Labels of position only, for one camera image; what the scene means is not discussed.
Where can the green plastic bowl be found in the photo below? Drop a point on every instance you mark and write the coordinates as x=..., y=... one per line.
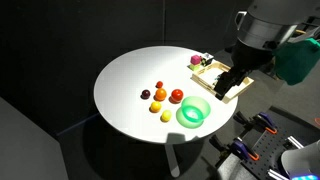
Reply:
x=195, y=110

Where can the dark purple plum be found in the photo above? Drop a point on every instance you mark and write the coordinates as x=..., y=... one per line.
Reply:
x=145, y=94

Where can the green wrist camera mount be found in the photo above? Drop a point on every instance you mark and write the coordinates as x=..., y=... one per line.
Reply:
x=295, y=61

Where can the orange fruit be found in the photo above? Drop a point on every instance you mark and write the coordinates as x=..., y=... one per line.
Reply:
x=160, y=94

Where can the black white patterned cube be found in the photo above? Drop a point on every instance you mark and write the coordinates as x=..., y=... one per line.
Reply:
x=207, y=59

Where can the yellow apple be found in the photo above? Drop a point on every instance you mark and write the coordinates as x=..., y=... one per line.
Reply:
x=155, y=106

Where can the big red tomato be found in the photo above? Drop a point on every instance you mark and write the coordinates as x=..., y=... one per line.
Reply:
x=177, y=95

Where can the yellow lemon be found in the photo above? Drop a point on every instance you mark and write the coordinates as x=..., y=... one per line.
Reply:
x=166, y=115

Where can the purple orange spring clamp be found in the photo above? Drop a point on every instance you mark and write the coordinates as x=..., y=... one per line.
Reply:
x=241, y=148
x=265, y=120

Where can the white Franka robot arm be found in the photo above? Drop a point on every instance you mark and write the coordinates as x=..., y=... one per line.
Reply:
x=266, y=20

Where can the grey cabinet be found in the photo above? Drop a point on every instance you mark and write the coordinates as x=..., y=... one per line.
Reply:
x=26, y=150

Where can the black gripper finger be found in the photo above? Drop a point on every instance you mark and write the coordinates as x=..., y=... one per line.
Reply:
x=241, y=77
x=225, y=86

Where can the small red tomato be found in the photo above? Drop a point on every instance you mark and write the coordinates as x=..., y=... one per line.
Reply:
x=159, y=84

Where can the wooden tray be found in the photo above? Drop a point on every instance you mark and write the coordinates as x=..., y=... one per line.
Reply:
x=206, y=75

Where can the pink cube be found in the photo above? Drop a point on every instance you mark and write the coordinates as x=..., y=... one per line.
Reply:
x=195, y=59

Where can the white table leg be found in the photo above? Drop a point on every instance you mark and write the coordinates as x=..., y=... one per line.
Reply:
x=172, y=160

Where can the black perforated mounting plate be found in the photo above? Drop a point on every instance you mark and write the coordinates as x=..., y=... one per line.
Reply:
x=266, y=151

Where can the white robot base blue light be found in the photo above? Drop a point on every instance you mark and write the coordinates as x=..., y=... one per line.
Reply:
x=300, y=160

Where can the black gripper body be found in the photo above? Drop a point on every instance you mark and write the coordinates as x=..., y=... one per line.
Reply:
x=250, y=60

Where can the lime green cube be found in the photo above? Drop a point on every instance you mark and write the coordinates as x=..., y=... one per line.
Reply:
x=194, y=67

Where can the silver aluminium rail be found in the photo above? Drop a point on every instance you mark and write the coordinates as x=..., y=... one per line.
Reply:
x=276, y=175
x=295, y=142

